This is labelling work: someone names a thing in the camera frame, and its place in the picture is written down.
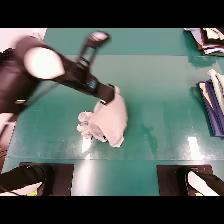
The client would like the blue garment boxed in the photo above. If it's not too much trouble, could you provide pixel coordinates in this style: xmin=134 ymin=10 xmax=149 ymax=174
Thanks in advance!
xmin=196 ymin=79 xmax=224 ymax=138

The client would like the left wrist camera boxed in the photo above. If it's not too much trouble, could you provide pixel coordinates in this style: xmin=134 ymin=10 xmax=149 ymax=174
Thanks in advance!
xmin=77 ymin=30 xmax=111 ymax=72

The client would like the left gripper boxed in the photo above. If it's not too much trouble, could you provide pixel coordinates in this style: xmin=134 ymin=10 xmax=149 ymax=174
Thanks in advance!
xmin=87 ymin=75 xmax=116 ymax=105

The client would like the black cable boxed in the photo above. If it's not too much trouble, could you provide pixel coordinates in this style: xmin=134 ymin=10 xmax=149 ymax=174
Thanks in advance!
xmin=14 ymin=82 xmax=60 ymax=115

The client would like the pale grey shirt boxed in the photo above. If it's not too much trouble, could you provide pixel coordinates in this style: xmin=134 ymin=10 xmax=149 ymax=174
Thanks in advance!
xmin=76 ymin=85 xmax=129 ymax=148

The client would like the white garment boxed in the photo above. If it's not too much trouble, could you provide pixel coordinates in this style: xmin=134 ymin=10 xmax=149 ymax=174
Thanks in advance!
xmin=206 ymin=68 xmax=224 ymax=113

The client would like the heap of clothes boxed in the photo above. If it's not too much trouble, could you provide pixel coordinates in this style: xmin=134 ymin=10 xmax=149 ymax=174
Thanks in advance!
xmin=183 ymin=27 xmax=224 ymax=56

